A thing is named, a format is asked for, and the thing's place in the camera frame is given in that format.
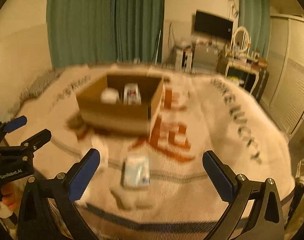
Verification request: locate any grey mini fridge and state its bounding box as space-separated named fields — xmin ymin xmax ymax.
xmin=193 ymin=44 xmax=219 ymax=69

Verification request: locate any white dressing table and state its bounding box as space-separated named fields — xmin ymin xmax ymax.
xmin=224 ymin=57 xmax=260 ymax=94

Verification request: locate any large green curtain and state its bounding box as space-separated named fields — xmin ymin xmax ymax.
xmin=46 ymin=0 xmax=165 ymax=68

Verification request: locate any white louvered wardrobe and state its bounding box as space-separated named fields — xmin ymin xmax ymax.
xmin=260 ymin=14 xmax=304 ymax=137

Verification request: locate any narrow green curtain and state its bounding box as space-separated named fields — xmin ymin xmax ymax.
xmin=239 ymin=0 xmax=270 ymax=59

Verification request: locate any person's left hand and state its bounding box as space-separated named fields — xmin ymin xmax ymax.
xmin=0 ymin=182 xmax=22 ymax=211

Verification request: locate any cream printed blanket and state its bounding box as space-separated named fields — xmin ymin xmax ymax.
xmin=8 ymin=65 xmax=295 ymax=239

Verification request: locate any brown cardboard box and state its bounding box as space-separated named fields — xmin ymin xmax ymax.
xmin=76 ymin=72 xmax=163 ymax=137

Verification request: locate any tissue pack with barcode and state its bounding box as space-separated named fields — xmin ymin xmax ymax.
xmin=123 ymin=83 xmax=141 ymax=105

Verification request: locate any blue white tissue pack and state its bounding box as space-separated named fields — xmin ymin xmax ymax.
xmin=123 ymin=154 xmax=150 ymax=189

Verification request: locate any white oval mirror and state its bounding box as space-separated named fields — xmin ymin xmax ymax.
xmin=230 ymin=26 xmax=251 ymax=53

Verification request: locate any white cloth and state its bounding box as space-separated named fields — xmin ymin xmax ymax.
xmin=91 ymin=135 xmax=109 ymax=169

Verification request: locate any checkered bed sheet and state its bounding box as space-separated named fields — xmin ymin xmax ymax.
xmin=9 ymin=68 xmax=65 ymax=115

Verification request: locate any black wall television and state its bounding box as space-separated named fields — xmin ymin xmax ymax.
xmin=194 ymin=10 xmax=233 ymax=40

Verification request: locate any white storage cabinet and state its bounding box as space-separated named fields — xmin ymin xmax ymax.
xmin=174 ymin=48 xmax=193 ymax=72

